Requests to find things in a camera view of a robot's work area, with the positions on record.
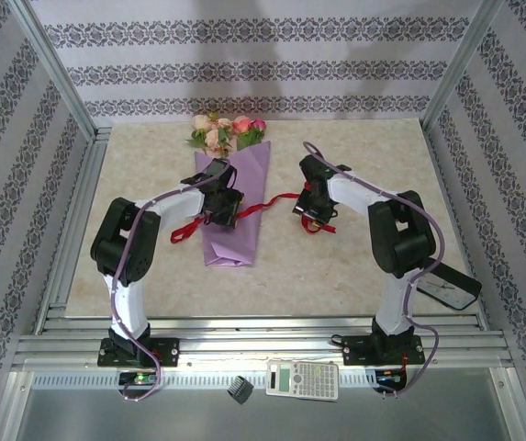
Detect red satin ribbon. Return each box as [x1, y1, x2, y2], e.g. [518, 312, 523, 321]
[170, 180, 338, 244]

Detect pink purple wrapping paper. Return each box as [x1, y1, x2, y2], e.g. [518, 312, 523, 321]
[193, 140, 272, 268]

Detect peach fake rose spray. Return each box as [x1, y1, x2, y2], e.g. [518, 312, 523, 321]
[205, 112, 236, 155]

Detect coral fake rose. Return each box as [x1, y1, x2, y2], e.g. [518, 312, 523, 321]
[232, 115, 254, 151]

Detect black alarm clock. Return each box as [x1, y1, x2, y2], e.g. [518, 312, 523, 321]
[416, 262, 483, 311]

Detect grey scientific calculator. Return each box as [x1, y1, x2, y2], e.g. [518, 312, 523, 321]
[265, 359, 340, 402]

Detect black ribbed plastic clip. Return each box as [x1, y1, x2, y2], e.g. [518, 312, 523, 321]
[226, 375, 254, 405]

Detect small circuit board green light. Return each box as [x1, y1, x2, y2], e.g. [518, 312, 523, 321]
[118, 372, 158, 386]

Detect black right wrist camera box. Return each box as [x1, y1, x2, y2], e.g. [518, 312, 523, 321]
[298, 154, 333, 183]

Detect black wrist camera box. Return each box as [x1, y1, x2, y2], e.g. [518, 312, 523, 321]
[298, 154, 333, 183]
[204, 159, 230, 179]

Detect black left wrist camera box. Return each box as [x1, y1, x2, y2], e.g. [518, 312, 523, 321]
[204, 159, 230, 179]

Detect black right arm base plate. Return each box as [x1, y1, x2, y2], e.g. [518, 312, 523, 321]
[342, 334, 425, 368]

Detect aluminium extrusion frame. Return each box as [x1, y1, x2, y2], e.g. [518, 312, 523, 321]
[0, 0, 526, 441]

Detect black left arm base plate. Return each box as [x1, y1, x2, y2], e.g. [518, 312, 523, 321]
[98, 337, 181, 368]

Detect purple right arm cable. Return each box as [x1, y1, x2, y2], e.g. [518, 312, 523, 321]
[302, 141, 442, 400]

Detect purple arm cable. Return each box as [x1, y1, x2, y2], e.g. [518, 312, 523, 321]
[108, 158, 231, 404]
[302, 141, 442, 400]

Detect perforated metal cable tray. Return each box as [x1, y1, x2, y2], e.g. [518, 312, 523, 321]
[30, 369, 498, 390]

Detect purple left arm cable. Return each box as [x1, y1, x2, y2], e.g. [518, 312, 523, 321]
[108, 158, 231, 404]

